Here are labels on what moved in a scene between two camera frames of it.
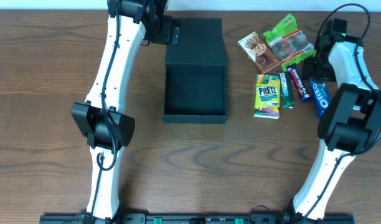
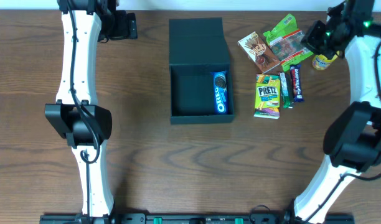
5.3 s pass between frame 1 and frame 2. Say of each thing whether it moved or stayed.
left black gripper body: moved
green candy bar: stayed
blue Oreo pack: moved
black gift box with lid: moved
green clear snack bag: stayed
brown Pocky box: stayed
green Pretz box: stayed
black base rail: stayed
